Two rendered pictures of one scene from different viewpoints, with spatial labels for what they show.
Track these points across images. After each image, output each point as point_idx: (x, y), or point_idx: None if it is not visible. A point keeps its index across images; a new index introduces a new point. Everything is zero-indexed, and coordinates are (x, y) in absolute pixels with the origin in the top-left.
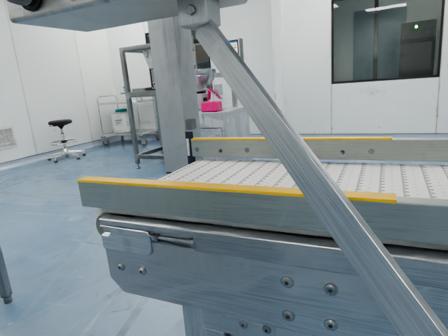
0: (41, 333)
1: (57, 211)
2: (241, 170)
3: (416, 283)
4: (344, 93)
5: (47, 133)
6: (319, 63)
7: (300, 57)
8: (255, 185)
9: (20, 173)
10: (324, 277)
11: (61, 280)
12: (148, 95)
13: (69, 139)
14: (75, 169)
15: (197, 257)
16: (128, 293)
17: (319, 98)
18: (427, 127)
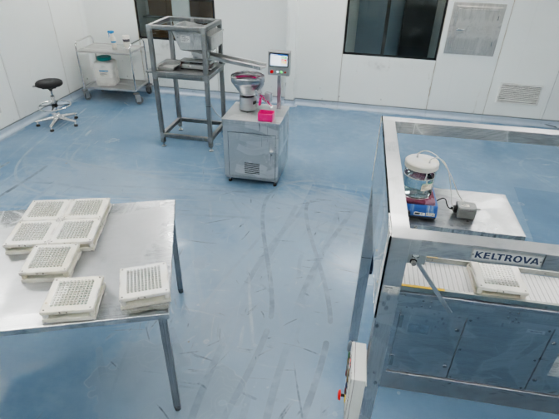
0: (224, 308)
1: None
2: None
3: (445, 301)
4: (353, 64)
5: (26, 92)
6: (333, 32)
7: (314, 22)
8: (408, 275)
9: (26, 150)
10: (430, 300)
11: (202, 273)
12: (180, 77)
13: (56, 100)
14: (91, 145)
15: (404, 297)
16: (257, 279)
17: (329, 66)
18: (420, 103)
